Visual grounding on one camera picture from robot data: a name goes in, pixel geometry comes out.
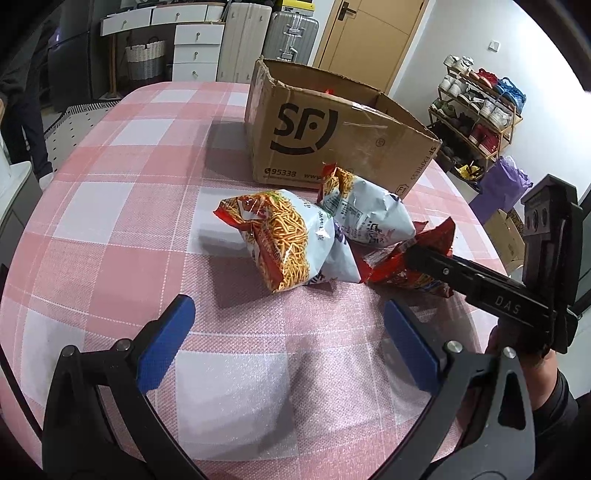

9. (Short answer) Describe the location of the white drawer desk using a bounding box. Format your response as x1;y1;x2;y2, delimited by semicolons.
100;1;228;85

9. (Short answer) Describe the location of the beige suitcase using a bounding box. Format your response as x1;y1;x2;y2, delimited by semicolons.
216;1;274;85

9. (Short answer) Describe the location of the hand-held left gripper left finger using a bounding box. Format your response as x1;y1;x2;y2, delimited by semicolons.
41;294;206;480

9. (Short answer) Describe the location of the person's right forearm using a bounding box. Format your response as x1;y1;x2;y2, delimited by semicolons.
531;368;591;468

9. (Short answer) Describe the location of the silver suitcase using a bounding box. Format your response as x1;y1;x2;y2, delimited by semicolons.
262;11;321;66

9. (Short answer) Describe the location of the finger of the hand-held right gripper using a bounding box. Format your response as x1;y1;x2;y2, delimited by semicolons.
405;244;528;302

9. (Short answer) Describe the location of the purple plastic bag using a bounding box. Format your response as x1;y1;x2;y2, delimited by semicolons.
468;155;535;228

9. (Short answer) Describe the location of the shoe rack with shoes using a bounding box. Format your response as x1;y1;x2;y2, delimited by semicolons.
436;54;527;160

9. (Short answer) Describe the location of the white black patterned rug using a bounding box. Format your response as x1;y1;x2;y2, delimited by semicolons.
42;98;124;155

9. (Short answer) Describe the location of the dark grey refrigerator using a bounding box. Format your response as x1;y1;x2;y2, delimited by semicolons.
46;7;112;112

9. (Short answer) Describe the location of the white orange noodle snack bag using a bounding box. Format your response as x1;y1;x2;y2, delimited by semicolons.
212;189;362;293
316;163;417;251

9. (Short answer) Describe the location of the wooden door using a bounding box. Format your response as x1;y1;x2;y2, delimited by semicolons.
313;0;426;94

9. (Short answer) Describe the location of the small cardboard box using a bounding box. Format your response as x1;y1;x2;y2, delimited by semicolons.
484;209;528;276

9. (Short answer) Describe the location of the grey white laundry basket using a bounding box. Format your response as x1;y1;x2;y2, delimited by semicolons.
124;40;167;80

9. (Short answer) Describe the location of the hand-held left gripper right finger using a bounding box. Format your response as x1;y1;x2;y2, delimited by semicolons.
365;298;539;480

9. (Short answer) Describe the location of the pink plaid tablecloth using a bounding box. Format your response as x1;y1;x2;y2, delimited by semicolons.
0;80;509;480

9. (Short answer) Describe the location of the brown cardboard box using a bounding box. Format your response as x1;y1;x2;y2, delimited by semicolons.
244;54;443;200

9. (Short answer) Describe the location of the white low cabinet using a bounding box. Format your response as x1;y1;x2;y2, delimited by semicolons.
0;134;44;259

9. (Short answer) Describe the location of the wooden shoe rack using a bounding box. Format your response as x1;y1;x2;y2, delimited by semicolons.
428;65;525;182

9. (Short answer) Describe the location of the person's right hand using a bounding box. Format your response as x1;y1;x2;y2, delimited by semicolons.
487;323;563;411

